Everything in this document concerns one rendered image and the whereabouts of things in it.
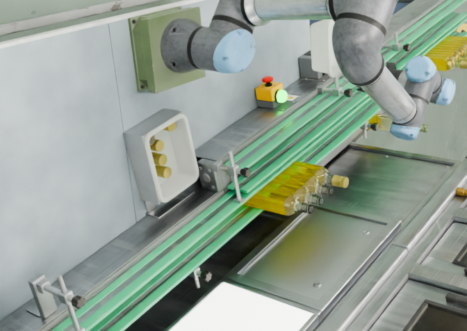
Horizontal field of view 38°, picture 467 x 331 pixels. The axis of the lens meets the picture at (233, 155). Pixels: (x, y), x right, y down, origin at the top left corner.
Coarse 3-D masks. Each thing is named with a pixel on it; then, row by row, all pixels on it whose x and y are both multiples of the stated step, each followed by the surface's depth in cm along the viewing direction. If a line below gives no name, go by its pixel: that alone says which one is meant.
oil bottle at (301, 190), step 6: (276, 180) 217; (282, 180) 216; (270, 186) 214; (276, 186) 213; (282, 186) 213; (288, 186) 212; (294, 186) 211; (300, 186) 211; (294, 192) 209; (300, 192) 208; (306, 192) 209; (300, 198) 208
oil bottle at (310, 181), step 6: (282, 174) 219; (288, 174) 219; (294, 174) 218; (300, 174) 217; (288, 180) 216; (294, 180) 215; (300, 180) 214; (306, 180) 213; (312, 180) 213; (318, 180) 214; (306, 186) 212; (312, 186) 212; (312, 192) 212
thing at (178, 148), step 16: (160, 128) 191; (176, 128) 202; (176, 144) 205; (192, 144) 202; (176, 160) 208; (192, 160) 204; (176, 176) 208; (192, 176) 206; (160, 192) 195; (176, 192) 200
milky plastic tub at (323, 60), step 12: (312, 24) 203; (324, 24) 200; (312, 36) 204; (324, 36) 201; (312, 48) 205; (324, 48) 202; (312, 60) 206; (324, 60) 203; (324, 72) 206; (336, 72) 206
